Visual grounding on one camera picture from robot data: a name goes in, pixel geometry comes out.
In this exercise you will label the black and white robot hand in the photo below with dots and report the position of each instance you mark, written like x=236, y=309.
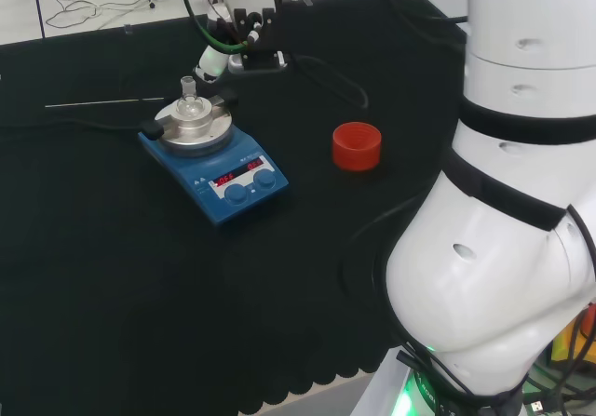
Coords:
x=212, y=62

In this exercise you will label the heater with blue base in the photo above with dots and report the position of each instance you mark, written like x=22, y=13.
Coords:
x=219, y=174

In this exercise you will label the clear round-bottom flask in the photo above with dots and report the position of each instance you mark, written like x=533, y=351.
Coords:
x=188, y=104

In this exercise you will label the red plastic cap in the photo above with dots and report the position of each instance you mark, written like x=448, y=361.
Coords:
x=356, y=148

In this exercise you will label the black cloth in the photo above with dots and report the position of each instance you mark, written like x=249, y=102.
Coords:
x=139, y=272

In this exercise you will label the yellow stop button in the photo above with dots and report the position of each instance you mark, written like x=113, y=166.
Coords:
x=570, y=337

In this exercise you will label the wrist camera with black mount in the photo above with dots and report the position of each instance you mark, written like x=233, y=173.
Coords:
x=258, y=39

